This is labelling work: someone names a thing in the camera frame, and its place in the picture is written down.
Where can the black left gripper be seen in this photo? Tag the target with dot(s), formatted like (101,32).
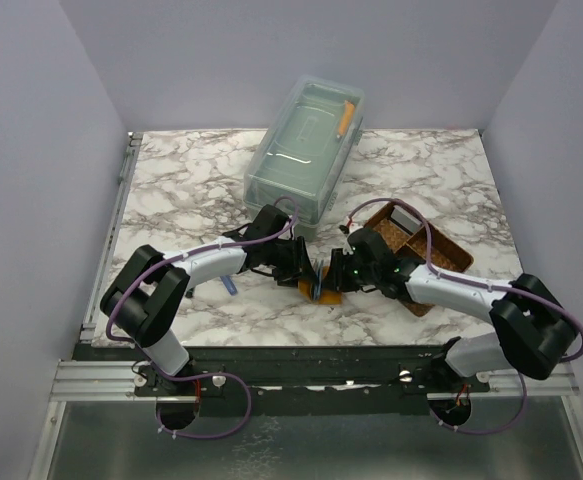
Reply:
(299,267)

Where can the blue red screwdriver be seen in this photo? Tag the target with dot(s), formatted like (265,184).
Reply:
(229,285)

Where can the grey credit card stack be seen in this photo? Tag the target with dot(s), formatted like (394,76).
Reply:
(404,220)

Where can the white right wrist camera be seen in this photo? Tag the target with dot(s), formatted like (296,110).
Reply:
(348,229)

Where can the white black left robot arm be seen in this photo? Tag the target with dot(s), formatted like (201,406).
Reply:
(145,296)

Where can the tan card holder wallet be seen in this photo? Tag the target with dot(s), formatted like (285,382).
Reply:
(328,295)

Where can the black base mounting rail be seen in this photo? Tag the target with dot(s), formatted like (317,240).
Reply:
(293,381)

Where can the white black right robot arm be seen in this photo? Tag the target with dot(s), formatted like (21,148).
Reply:
(531,332)

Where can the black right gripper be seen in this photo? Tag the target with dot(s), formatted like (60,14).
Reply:
(336,279)

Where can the clear plastic storage box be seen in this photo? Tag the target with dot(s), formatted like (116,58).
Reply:
(300,155)

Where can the orange utility knife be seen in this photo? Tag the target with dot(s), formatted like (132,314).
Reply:
(346,118)

